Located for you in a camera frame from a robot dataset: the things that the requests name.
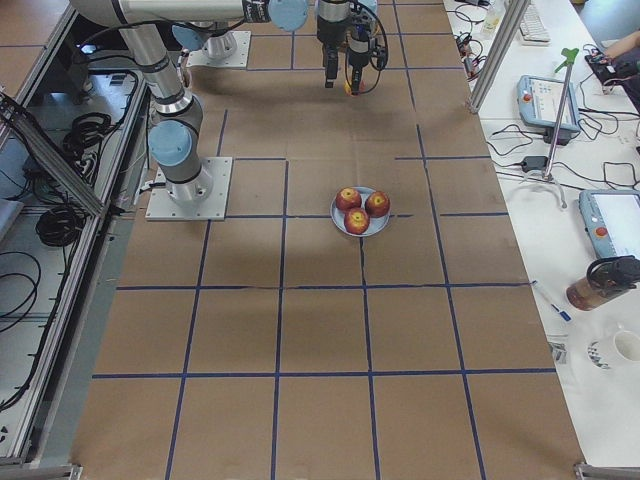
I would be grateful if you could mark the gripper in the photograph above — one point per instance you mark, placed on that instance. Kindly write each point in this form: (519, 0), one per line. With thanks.
(329, 29)
(357, 58)

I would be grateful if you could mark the red yellow apple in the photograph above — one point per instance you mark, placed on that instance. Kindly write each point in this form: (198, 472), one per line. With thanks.
(348, 90)

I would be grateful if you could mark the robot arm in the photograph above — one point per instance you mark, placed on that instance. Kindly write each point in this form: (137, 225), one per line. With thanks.
(173, 141)
(347, 30)

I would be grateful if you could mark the red apple on plate far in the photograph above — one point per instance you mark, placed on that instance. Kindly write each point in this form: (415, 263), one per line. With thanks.
(348, 198)

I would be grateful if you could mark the red apple on plate side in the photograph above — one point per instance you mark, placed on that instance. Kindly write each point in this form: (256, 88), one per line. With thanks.
(377, 204)

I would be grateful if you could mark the red apple on plate near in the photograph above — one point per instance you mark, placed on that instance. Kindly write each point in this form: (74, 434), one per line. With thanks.
(356, 221)

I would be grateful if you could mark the light blue plate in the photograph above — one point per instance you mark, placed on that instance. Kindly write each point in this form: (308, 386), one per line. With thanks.
(376, 224)

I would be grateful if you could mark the clear plastic bottle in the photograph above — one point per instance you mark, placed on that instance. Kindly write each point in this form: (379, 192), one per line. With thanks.
(492, 19)

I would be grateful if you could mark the white keyboard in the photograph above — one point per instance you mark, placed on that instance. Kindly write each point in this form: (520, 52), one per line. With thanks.
(532, 30)

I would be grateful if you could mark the teach pendant far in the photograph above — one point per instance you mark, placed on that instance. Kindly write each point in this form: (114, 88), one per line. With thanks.
(538, 102)

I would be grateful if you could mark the teach pendant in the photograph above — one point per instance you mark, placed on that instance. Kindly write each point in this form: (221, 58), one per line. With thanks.
(538, 102)
(611, 219)

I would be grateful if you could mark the black power adapter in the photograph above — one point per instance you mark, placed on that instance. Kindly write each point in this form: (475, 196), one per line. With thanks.
(534, 163)

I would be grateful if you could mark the metal stand with green clip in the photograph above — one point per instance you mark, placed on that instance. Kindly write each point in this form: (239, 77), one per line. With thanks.
(569, 55)

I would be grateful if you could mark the teach pendant near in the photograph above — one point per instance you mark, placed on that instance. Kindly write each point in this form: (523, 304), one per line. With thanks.
(611, 219)

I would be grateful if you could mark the white blue pen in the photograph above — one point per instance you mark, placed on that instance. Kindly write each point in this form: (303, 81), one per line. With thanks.
(537, 286)

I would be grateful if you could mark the dark drink bottle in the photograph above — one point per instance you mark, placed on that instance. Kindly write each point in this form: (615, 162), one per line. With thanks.
(606, 279)

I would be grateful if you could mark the white mug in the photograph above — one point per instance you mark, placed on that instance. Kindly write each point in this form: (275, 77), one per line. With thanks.
(620, 349)

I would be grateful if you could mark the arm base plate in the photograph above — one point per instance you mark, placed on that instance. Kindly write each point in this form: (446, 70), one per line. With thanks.
(204, 198)
(228, 51)

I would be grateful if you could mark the aluminium frame post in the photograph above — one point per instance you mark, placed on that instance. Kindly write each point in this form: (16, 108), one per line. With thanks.
(500, 43)

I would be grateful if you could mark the aluminium side frame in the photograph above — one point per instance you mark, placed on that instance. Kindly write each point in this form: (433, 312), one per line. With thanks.
(70, 93)

